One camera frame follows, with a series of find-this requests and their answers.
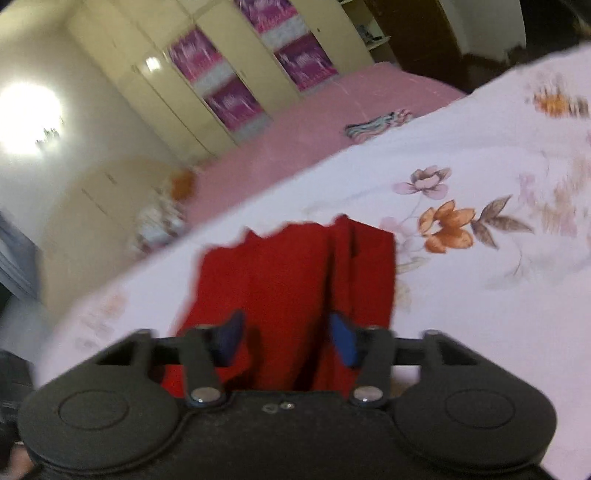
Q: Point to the white floral duvet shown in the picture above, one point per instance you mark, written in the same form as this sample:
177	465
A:
489	200

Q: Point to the orange striped pillow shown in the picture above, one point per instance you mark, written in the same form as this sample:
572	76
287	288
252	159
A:
181	185

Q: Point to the red knit sweater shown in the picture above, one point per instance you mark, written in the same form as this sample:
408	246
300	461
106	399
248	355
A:
287	285

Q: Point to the lower right purple poster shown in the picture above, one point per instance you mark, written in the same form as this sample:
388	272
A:
306	62

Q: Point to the upper left purple poster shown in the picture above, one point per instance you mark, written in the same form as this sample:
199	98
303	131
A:
200	63

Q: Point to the upper right purple poster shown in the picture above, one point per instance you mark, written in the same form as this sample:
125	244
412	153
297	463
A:
276	21

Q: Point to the pink checked bedsheet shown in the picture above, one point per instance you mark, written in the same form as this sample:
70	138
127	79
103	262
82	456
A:
310	131

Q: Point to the grey curtain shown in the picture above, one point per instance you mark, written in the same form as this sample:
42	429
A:
19	262

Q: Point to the striped folded cloth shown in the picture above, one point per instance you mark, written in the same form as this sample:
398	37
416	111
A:
363	131

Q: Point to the cream wardrobe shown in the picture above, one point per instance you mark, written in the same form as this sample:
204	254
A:
128	40

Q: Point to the wall lamp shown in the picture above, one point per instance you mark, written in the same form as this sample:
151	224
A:
49	137

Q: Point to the lower left purple poster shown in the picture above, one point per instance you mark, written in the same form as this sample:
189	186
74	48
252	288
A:
238	110

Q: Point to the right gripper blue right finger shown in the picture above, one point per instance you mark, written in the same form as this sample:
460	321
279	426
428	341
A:
370	352

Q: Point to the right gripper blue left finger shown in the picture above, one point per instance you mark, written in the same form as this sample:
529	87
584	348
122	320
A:
204	349

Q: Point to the white patterned pillow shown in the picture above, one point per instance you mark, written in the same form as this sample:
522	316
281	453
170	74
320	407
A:
158	224

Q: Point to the brown wooden door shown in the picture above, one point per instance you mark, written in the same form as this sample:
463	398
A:
421	38

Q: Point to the purple poster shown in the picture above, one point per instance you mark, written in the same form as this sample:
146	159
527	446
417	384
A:
238	110
306	62
200	63
276	21

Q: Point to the cream corner shelf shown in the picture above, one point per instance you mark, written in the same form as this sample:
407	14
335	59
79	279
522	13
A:
375	39

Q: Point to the cream round headboard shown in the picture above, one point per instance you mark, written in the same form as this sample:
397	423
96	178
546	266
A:
86	238

